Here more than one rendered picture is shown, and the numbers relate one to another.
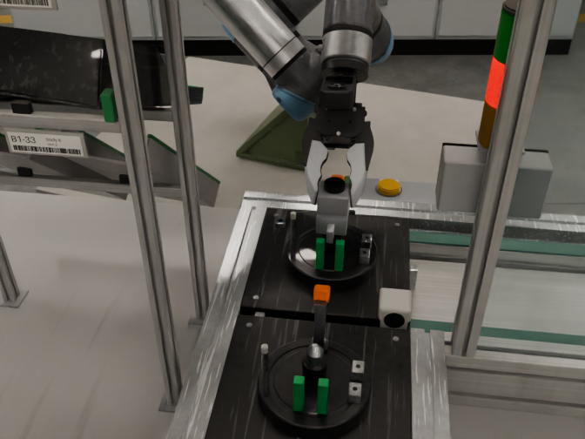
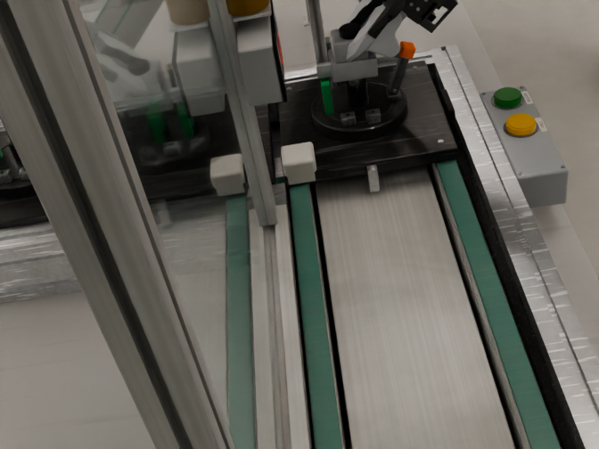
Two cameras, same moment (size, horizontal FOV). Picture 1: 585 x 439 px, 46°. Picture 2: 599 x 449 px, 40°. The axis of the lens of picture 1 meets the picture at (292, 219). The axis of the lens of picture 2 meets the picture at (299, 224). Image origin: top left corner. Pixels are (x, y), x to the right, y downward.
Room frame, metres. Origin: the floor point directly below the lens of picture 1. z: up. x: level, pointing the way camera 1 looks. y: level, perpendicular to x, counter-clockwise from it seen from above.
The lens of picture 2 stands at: (0.62, -1.05, 1.65)
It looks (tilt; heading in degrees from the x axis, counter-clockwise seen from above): 41 degrees down; 86
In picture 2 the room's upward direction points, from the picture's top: 11 degrees counter-clockwise
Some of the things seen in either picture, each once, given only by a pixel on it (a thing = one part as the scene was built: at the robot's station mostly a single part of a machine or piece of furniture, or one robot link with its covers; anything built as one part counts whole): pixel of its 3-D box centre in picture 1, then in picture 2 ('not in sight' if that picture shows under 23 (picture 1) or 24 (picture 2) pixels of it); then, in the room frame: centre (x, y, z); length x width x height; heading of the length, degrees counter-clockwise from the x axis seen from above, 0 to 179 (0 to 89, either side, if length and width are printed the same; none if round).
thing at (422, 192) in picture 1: (386, 203); (520, 144); (1.01, -0.17, 0.93); 0.21 x 0.07 x 0.06; 83
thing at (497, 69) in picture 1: (513, 80); not in sight; (0.67, -0.23, 1.33); 0.05 x 0.05 x 0.05
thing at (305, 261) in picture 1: (331, 253); (358, 108); (0.81, -0.06, 0.98); 0.14 x 0.14 x 0.02
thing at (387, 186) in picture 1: (388, 188); (521, 126); (1.01, -0.17, 0.96); 0.04 x 0.04 x 0.02
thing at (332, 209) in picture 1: (332, 206); (344, 51); (0.80, -0.06, 1.08); 0.08 x 0.04 x 0.07; 172
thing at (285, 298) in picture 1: (331, 263); (360, 118); (0.81, -0.06, 0.96); 0.24 x 0.24 x 0.02; 83
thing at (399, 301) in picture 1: (394, 309); (299, 163); (0.70, -0.14, 0.97); 0.05 x 0.05 x 0.04; 83
